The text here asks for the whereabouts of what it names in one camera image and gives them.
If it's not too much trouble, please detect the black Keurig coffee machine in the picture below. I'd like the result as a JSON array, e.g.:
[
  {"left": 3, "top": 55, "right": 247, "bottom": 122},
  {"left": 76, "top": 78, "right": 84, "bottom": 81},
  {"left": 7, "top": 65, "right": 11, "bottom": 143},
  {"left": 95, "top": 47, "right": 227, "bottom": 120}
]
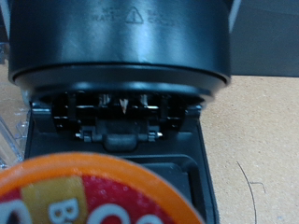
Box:
[{"left": 0, "top": 0, "right": 234, "bottom": 224}]

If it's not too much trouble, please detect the orange-lidded coffee pod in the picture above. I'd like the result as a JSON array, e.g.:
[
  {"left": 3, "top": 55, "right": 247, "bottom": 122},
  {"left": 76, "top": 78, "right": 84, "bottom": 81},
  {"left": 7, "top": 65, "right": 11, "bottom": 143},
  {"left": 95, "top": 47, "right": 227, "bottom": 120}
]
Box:
[{"left": 0, "top": 152, "right": 206, "bottom": 224}]

